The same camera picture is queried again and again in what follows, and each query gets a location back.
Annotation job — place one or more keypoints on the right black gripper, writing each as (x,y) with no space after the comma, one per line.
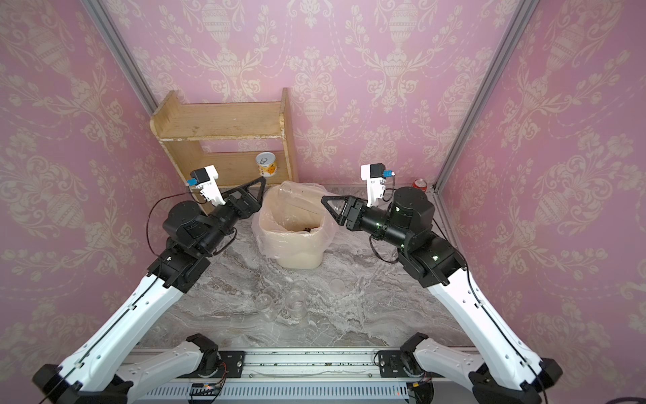
(360,214)

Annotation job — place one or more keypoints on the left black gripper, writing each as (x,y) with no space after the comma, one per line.
(252,206)

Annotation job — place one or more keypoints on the clear lid of jar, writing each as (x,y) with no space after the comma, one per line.
(337,286)

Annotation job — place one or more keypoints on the clear jar flower tea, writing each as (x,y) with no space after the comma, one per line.
(296,305)
(301,200)
(266,307)

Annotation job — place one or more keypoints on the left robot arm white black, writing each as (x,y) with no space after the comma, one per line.
(96,372)

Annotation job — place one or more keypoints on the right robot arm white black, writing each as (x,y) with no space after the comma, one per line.
(504,369)

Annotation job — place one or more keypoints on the yellow white can on shelf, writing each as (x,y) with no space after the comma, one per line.
(266,164)

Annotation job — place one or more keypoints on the cream trash bin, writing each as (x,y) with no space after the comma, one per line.
(298,242)

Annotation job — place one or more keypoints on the clear plastic bin liner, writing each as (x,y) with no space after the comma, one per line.
(328,232)

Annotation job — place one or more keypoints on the wooden two-tier shelf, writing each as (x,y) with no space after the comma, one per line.
(228,136)

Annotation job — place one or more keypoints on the red cola can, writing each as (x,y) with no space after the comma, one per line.
(420,184)

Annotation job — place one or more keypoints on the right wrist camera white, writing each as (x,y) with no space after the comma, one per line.
(375,175)

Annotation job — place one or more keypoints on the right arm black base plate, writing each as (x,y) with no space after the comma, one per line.
(398,364)

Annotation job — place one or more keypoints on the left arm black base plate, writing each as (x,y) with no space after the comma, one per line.
(228,364)

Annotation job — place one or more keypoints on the aluminium mounting rail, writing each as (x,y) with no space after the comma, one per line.
(290,375)

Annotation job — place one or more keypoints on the small circuit board with wires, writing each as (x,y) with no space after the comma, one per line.
(204,393)

